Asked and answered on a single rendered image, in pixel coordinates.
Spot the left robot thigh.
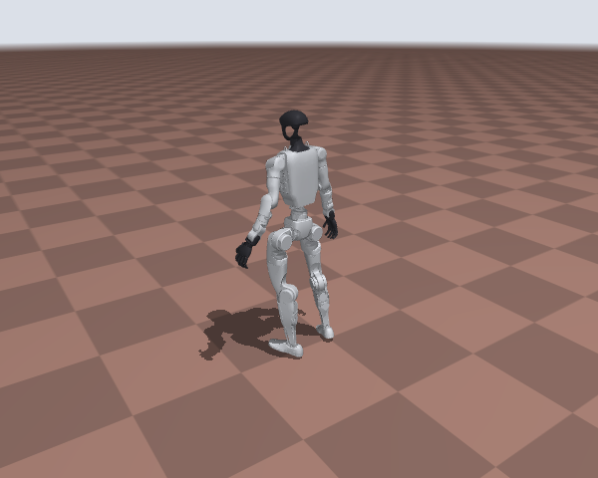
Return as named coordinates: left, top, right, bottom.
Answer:
left=266, top=226, right=298, bottom=301

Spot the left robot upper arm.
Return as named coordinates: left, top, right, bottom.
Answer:
left=261, top=154, right=285, bottom=209

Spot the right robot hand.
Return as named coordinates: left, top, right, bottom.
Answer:
left=323, top=210, right=338, bottom=239

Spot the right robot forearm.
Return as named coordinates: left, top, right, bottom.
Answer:
left=320, top=181, right=335, bottom=218

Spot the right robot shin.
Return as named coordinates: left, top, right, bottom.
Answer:
left=313, top=274, right=330, bottom=329

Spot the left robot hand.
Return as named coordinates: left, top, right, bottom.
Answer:
left=235, top=235, right=260, bottom=269

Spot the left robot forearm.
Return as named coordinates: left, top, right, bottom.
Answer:
left=247, top=195, right=273, bottom=242

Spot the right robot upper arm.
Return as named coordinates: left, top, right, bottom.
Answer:
left=314, top=146, right=330, bottom=191

